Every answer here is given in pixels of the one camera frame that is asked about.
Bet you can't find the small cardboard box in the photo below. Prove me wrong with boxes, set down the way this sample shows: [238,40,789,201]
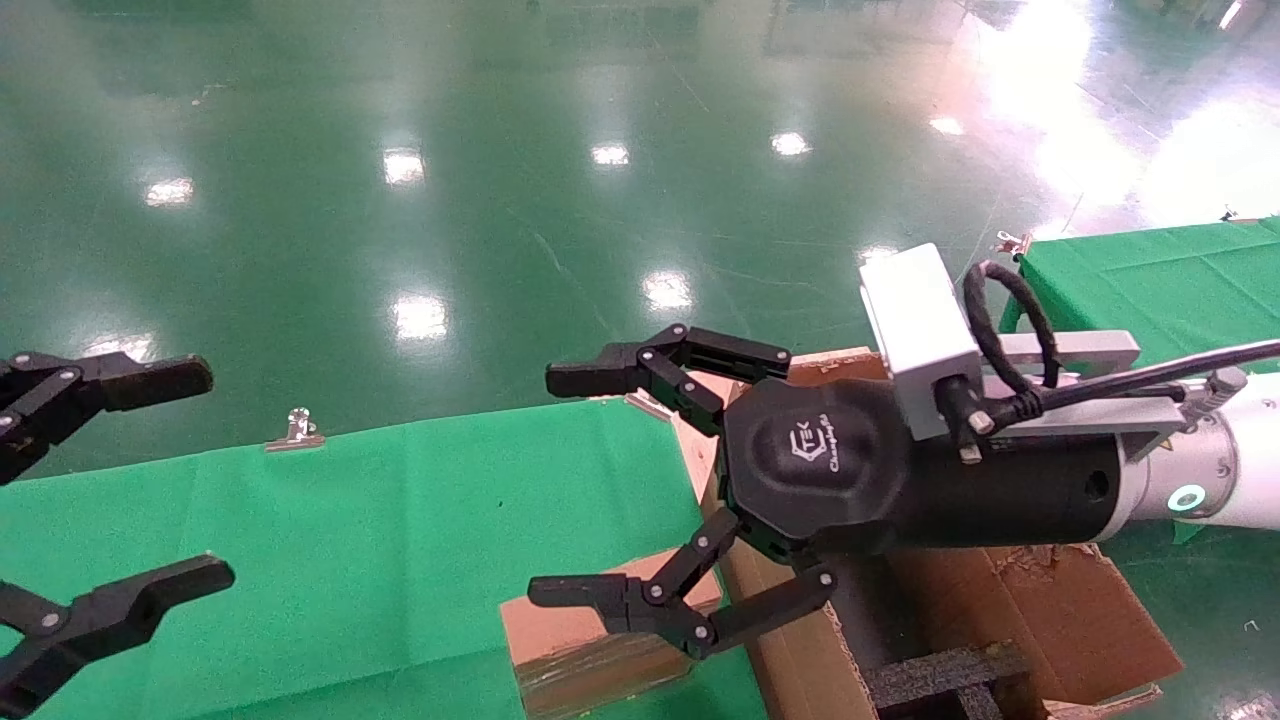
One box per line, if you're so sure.
[500,548,726,719]

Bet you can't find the large torn cardboard carton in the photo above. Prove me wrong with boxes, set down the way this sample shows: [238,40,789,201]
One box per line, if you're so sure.
[690,345,1186,720]

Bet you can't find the green tablecloth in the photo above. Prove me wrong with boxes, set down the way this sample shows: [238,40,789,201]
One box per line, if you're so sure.
[0,398,771,720]
[1000,215,1280,376]

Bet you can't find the black camera cable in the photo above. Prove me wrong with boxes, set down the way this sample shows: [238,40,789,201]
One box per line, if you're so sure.
[962,258,1280,433]

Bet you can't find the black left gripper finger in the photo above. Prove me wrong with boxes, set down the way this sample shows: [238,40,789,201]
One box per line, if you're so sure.
[0,352,215,488]
[0,553,236,719]

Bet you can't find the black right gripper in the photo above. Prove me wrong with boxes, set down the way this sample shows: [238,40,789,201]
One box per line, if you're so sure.
[527,323,1123,661]

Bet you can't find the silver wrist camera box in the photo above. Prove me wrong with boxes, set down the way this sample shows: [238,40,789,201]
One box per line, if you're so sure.
[858,242,986,443]

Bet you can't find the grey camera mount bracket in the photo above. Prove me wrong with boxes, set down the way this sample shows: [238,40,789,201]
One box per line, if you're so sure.
[980,330,1193,463]

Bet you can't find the black foam insert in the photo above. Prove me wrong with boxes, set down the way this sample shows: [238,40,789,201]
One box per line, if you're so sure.
[862,645,1036,720]

